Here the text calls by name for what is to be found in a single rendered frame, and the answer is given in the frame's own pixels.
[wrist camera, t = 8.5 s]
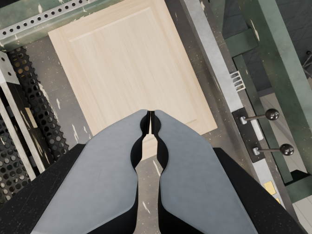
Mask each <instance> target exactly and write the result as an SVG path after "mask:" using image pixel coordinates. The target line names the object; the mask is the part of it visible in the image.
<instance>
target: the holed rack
mask: <svg viewBox="0 0 312 234"><path fill-rule="evenodd" d="M95 1H97V0H72V1H69V2H67V3H64V4H62V5H60V6H57V7H55V8H53V9H50V10H48V11H45V12H43V13H40V14H38V15H35V16H33V17H31V18H28V19H26V20H24V21H21V22H19V23H16V24H14V25H12V26H9V27H7V28H4V29H2V30H0V41H1V40H3V39H6V38H8V37H11V36H13V35H16V34H18V33H20V32H23V31H25V30H27V29H30V28H32V27H35V26H37V25H40V24H42V23H45V22H47V21H49V20H52V19H54V18H56V17H59V16H61V15H64V14H66V13H69V12H71V11H73V10H76V9H78V8H81V7H83V6H86V5H88V4H90V3H93V2H95Z"/></svg>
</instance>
